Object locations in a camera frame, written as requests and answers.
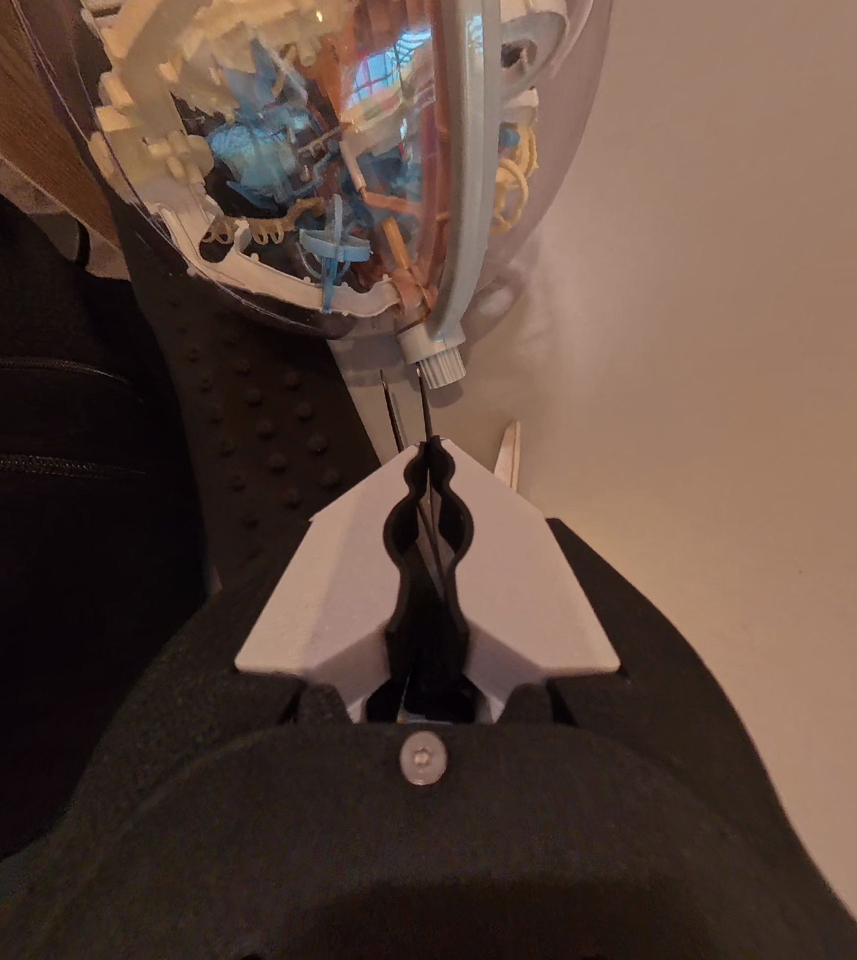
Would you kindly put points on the black tweezers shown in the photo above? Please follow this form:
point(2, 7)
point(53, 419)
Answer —
point(426, 413)

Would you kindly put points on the clear maze ball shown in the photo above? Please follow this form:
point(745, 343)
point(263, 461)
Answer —
point(324, 150)

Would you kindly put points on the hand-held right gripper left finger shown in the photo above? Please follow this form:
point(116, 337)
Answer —
point(324, 600)

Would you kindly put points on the black perforated pad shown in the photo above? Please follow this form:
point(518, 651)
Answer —
point(264, 435)

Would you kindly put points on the person's black clothing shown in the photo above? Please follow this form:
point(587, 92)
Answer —
point(54, 525)

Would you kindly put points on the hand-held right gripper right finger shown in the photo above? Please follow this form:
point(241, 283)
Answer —
point(534, 608)

